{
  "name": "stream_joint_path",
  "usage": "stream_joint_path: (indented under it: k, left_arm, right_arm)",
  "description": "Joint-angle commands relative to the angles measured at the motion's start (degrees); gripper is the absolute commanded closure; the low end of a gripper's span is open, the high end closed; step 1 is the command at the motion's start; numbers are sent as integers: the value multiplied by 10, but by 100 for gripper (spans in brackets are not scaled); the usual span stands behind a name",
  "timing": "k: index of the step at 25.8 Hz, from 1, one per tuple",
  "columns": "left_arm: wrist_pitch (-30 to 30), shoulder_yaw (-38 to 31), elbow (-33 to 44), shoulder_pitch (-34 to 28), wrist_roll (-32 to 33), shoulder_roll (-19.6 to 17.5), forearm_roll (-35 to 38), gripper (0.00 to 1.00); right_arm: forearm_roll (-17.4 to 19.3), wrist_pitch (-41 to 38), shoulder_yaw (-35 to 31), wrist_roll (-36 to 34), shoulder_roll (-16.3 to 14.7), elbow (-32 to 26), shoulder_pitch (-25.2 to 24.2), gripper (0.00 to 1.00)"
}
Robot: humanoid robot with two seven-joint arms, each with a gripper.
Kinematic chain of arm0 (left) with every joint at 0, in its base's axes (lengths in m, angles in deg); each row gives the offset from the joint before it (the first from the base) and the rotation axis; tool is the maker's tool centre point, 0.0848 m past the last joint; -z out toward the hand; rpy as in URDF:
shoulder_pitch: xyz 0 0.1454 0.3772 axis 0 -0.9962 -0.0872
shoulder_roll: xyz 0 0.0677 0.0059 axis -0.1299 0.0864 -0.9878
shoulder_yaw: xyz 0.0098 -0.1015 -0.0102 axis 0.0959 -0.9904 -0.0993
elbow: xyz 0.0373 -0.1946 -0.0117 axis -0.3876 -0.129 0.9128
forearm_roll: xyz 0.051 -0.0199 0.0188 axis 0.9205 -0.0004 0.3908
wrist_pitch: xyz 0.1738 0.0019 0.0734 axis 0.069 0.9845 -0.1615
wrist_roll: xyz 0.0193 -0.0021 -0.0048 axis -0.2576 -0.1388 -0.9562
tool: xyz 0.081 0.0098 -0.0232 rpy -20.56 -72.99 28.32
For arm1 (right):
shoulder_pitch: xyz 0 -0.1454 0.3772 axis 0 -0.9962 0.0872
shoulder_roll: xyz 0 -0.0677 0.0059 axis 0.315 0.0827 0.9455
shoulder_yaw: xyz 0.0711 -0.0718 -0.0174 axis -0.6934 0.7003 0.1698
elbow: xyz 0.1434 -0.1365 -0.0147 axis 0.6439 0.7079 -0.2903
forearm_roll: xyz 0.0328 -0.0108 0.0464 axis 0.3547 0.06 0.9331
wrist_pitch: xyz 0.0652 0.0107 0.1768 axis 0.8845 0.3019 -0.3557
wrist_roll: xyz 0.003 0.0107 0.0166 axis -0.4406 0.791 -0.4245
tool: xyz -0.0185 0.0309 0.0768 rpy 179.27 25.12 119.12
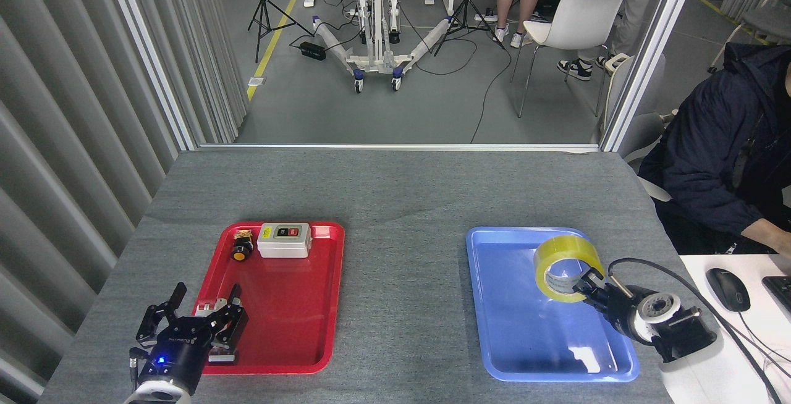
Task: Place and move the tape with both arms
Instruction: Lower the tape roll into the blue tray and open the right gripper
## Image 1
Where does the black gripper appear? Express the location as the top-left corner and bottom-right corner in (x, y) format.
(572, 268), (646, 343)
(136, 282), (250, 390)

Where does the yellow tape roll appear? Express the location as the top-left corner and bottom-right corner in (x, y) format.
(535, 235), (605, 303)

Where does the black computer mouse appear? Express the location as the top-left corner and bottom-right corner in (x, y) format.
(706, 267), (751, 313)

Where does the person's right hand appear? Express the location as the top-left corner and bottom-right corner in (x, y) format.
(760, 224), (791, 255)

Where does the white circuit breaker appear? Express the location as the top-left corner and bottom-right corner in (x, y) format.
(193, 298), (232, 350)

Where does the yellow push button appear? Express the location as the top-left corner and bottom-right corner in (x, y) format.
(231, 229), (255, 263)

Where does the red plastic tray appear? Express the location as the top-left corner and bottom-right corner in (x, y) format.
(176, 222), (345, 375)

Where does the blue plastic tray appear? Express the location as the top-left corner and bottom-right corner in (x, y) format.
(465, 226), (640, 383)

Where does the grey office chair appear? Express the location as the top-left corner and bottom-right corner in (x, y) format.
(603, 53), (674, 204)

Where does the person in dark jacket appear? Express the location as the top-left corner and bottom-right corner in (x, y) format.
(637, 43), (791, 255)

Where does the white desk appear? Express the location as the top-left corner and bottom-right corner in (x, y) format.
(679, 254), (791, 404)

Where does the black keyboard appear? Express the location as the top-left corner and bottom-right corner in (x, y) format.
(761, 276), (791, 321)

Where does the grey pleated curtain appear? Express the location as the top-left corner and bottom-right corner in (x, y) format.
(0, 0), (251, 404)

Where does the white plastic chair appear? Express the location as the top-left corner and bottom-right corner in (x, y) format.
(510, 0), (625, 119)

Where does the black tripod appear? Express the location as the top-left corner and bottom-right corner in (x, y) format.
(247, 0), (313, 64)
(433, 0), (506, 57)

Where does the grey chair with white legs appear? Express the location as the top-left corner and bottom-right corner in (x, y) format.
(708, 0), (791, 75)

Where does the white stand on wheels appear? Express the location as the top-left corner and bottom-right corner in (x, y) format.
(312, 0), (455, 93)

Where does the white push-button switch box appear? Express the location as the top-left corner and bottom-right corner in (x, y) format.
(256, 223), (313, 259)

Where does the silver frame rail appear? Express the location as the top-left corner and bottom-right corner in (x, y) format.
(197, 143), (601, 153)

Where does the silver frame post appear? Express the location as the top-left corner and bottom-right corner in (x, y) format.
(101, 0), (200, 151)
(598, 0), (705, 153)

